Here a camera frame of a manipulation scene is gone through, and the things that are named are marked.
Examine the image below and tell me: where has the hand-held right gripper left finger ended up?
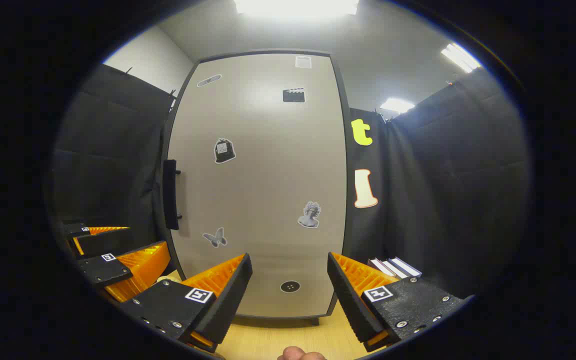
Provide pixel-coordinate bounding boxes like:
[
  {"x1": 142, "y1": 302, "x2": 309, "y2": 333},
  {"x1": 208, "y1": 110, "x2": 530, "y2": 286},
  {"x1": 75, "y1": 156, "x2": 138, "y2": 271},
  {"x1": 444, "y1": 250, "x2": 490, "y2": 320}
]
[{"x1": 118, "y1": 252, "x2": 254, "y2": 353}]

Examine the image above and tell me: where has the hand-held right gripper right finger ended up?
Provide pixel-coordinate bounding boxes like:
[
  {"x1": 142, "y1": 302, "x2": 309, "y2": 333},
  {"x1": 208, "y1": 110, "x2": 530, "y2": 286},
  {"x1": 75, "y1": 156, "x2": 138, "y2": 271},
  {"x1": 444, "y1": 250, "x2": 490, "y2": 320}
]
[{"x1": 327, "y1": 251, "x2": 469, "y2": 352}]

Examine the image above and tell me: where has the black cabinet door handle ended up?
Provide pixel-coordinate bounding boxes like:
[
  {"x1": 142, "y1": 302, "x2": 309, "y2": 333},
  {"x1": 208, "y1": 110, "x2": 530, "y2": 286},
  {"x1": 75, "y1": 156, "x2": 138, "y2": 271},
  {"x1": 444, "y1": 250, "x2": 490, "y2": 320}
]
[{"x1": 162, "y1": 159, "x2": 183, "y2": 231}]

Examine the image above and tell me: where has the dark grey cabinet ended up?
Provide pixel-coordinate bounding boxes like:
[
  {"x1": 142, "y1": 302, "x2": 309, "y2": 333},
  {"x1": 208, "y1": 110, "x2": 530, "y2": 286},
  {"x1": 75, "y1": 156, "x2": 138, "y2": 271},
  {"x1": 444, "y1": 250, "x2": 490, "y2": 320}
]
[{"x1": 158, "y1": 48, "x2": 354, "y2": 326}]

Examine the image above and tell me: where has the maroon book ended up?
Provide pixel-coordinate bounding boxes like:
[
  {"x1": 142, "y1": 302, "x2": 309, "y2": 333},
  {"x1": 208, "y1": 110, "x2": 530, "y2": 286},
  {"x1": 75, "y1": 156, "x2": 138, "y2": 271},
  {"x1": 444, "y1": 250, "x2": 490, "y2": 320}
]
[{"x1": 368, "y1": 258, "x2": 394, "y2": 278}]

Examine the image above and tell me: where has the beige book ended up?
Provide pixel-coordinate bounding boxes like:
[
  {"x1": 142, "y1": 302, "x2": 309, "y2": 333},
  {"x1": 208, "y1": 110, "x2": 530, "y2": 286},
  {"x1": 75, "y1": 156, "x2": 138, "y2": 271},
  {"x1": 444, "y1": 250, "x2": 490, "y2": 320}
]
[{"x1": 380, "y1": 259, "x2": 409, "y2": 279}]

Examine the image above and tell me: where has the blue grey book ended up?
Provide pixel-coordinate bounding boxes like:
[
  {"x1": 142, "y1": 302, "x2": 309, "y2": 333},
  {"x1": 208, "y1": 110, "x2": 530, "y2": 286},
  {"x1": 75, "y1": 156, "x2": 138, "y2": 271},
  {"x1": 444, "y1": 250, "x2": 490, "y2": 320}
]
[{"x1": 388, "y1": 256, "x2": 423, "y2": 278}]

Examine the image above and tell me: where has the black backdrop cloth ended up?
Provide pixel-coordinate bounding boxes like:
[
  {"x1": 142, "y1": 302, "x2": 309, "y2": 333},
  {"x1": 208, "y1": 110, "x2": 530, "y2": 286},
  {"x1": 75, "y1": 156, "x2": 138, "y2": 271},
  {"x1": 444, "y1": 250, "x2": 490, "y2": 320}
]
[{"x1": 48, "y1": 62, "x2": 531, "y2": 301}]

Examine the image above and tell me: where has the small ceiling light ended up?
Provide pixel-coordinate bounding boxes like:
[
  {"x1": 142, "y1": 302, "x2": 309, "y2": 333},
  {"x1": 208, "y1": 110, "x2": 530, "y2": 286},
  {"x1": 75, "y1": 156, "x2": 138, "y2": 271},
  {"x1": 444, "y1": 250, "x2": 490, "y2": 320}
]
[{"x1": 380, "y1": 97, "x2": 416, "y2": 114}]

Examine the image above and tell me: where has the long ceiling light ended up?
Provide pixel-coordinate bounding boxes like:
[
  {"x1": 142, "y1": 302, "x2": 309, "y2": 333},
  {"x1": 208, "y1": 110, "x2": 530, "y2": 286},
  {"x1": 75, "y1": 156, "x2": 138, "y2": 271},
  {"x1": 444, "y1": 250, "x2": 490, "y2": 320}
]
[{"x1": 440, "y1": 42, "x2": 482, "y2": 74}]

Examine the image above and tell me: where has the large ceiling light panel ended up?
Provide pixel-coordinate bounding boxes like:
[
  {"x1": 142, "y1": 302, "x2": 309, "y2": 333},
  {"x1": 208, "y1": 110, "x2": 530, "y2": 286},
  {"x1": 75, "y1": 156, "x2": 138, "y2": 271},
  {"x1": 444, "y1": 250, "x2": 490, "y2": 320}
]
[{"x1": 233, "y1": 0, "x2": 360, "y2": 18}]

